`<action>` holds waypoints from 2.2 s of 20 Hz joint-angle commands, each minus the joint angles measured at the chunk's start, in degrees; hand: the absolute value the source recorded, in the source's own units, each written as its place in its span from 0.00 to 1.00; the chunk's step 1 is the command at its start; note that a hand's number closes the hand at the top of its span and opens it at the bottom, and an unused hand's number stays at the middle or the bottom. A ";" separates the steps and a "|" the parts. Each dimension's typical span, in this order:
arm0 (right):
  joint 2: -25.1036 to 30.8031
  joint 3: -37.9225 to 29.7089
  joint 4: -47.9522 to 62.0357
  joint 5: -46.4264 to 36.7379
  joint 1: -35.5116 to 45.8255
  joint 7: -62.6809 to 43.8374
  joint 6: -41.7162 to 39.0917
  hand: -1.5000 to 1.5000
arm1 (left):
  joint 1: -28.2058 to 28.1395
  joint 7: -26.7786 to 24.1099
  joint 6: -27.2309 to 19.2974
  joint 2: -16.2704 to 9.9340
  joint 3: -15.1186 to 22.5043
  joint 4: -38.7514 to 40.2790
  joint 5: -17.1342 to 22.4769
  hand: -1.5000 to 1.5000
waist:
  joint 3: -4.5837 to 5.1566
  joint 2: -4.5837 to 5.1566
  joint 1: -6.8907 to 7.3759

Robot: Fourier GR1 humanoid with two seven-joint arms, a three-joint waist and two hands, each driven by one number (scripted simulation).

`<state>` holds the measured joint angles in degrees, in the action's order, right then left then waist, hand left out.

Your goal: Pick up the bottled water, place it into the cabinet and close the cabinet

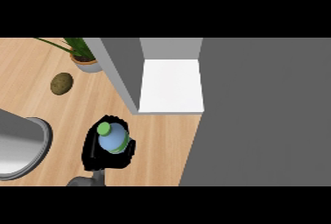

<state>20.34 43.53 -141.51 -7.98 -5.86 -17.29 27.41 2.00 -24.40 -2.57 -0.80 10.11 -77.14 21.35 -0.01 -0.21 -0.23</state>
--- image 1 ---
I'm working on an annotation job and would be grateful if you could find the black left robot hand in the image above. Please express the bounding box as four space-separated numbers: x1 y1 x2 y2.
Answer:
80 115 137 172

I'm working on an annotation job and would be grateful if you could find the potted green plant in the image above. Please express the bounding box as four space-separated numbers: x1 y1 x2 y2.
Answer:
34 38 103 74

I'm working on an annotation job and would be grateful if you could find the grey metal sink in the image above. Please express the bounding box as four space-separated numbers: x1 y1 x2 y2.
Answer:
0 108 55 182

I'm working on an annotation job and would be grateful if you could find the dark grey cabinet door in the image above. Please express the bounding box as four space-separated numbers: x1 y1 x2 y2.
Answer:
177 38 331 187

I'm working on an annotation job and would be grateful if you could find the brown potato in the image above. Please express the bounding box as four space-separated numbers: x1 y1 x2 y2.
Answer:
49 72 75 96

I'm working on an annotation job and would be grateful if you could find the grey open cabinet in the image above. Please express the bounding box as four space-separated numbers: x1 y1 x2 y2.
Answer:
81 38 205 116

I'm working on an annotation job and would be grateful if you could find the blue bottle with green cap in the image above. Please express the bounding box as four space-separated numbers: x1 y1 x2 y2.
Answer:
96 122 130 155

